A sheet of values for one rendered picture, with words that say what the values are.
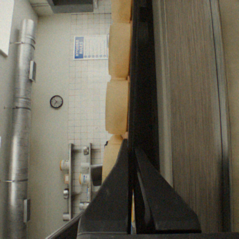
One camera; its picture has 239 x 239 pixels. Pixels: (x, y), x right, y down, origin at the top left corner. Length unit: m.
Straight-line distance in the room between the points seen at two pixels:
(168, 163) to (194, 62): 0.10
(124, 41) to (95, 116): 4.28
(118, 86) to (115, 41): 0.04
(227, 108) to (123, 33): 0.11
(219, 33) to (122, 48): 0.09
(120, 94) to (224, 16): 0.13
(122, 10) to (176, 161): 0.15
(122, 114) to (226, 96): 0.10
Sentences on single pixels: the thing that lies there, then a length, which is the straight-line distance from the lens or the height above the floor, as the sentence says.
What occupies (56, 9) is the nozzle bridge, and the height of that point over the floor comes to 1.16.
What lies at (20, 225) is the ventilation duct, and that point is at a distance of 3.93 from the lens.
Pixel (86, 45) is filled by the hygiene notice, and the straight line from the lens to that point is 5.10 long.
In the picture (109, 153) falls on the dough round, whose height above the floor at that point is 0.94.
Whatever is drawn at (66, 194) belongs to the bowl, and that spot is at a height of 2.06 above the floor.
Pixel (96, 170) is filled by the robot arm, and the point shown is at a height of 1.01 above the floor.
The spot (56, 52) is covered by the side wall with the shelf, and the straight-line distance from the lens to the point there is 5.20.
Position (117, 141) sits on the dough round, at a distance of 0.23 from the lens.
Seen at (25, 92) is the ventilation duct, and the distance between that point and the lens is 3.89.
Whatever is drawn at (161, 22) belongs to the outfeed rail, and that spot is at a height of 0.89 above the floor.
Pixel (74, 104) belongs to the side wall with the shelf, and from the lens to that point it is 4.58.
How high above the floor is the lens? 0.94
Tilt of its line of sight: 1 degrees down
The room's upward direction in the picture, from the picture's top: 92 degrees counter-clockwise
